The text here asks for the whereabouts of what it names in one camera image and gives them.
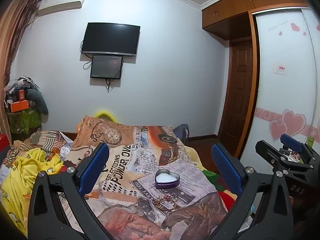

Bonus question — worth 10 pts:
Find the red gold braided bracelet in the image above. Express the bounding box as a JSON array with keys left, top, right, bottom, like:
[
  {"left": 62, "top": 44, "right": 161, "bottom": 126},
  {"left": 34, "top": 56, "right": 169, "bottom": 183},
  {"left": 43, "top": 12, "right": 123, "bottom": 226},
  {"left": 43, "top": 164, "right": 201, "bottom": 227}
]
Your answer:
[{"left": 152, "top": 195, "right": 179, "bottom": 212}]

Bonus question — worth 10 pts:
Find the yellow cloth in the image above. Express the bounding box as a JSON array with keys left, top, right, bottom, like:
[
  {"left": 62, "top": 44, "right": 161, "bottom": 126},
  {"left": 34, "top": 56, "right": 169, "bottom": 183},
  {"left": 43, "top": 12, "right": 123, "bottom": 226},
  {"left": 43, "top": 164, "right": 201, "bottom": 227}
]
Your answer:
[{"left": 1, "top": 148, "right": 63, "bottom": 236}]

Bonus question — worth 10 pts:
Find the brown wooden door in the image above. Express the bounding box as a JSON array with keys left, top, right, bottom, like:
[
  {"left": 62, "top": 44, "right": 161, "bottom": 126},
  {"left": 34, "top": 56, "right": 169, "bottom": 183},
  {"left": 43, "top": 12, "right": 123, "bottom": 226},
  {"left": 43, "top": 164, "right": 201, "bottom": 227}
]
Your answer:
[{"left": 218, "top": 37, "right": 253, "bottom": 157}]

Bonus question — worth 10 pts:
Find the white heart wardrobe door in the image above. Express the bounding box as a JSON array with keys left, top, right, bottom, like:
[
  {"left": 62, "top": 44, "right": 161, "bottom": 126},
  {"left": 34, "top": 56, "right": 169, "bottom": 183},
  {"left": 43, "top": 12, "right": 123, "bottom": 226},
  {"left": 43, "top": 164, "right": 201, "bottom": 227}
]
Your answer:
[{"left": 240, "top": 8, "right": 319, "bottom": 173}]

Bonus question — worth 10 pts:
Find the dark blue bag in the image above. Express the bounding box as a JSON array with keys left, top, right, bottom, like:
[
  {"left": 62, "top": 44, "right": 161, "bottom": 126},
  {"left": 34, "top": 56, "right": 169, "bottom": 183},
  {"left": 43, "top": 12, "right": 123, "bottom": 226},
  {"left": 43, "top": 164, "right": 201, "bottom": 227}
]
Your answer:
[{"left": 173, "top": 124, "right": 189, "bottom": 146}]

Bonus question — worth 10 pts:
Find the purple heart-shaped tin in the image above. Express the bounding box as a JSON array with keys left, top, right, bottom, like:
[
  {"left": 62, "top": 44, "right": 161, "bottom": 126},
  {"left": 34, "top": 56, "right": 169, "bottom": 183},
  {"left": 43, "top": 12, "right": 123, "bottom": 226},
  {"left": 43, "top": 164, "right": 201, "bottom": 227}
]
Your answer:
[{"left": 155, "top": 169, "right": 180, "bottom": 190}]

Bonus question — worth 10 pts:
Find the newspaper print blanket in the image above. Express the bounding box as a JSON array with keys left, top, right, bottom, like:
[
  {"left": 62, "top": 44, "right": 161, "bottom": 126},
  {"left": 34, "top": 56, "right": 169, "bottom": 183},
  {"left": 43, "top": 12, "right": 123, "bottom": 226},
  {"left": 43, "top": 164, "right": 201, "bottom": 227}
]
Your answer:
[{"left": 59, "top": 117, "right": 227, "bottom": 239}]

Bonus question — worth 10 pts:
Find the green patterned bag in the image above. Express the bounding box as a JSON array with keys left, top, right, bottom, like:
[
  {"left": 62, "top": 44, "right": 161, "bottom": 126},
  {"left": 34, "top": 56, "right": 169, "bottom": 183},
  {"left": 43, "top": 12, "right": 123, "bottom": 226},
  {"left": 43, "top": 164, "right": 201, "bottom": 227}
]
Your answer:
[{"left": 7, "top": 108, "right": 42, "bottom": 134}]

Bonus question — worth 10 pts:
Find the yellow chair back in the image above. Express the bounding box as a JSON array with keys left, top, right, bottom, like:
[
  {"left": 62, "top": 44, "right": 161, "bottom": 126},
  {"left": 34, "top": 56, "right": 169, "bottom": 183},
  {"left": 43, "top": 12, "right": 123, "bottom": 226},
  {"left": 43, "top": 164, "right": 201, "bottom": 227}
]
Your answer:
[{"left": 94, "top": 110, "right": 118, "bottom": 122}]

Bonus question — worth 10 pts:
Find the orange box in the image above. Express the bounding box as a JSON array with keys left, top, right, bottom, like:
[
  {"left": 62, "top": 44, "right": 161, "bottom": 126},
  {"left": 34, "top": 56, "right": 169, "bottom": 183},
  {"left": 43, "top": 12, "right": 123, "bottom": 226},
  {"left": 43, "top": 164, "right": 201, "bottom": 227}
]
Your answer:
[{"left": 9, "top": 100, "right": 29, "bottom": 113}]

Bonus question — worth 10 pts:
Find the wooden overhead cabinet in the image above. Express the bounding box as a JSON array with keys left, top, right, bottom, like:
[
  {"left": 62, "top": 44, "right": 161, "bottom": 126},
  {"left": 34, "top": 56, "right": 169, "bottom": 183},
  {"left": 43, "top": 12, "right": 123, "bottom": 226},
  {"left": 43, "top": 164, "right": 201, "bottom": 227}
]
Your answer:
[{"left": 202, "top": 0, "right": 306, "bottom": 41}]

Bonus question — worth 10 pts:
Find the brown striped curtain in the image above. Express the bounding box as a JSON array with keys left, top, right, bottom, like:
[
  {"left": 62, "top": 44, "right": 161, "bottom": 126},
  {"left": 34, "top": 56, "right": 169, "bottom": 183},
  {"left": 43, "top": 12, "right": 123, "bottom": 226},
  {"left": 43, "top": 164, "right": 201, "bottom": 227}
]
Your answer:
[{"left": 1, "top": 0, "right": 40, "bottom": 141}]

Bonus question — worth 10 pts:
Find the white air conditioner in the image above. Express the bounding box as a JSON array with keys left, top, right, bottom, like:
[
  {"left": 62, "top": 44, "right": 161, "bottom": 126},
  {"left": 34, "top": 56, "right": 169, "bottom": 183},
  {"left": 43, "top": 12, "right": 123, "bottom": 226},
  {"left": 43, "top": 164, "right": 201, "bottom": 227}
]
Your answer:
[{"left": 38, "top": 0, "right": 85, "bottom": 16}]

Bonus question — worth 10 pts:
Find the small black wall monitor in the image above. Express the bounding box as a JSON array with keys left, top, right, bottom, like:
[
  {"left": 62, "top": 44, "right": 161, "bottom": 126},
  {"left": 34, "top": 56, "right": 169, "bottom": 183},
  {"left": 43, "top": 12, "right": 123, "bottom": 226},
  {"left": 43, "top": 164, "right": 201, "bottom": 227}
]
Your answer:
[{"left": 90, "top": 55, "right": 123, "bottom": 80}]

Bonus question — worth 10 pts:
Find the black wall television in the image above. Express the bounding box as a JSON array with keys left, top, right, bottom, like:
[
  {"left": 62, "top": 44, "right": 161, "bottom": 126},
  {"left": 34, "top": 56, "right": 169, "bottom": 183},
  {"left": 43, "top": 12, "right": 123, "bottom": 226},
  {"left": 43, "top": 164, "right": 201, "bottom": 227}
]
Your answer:
[{"left": 81, "top": 22, "right": 140, "bottom": 56}]

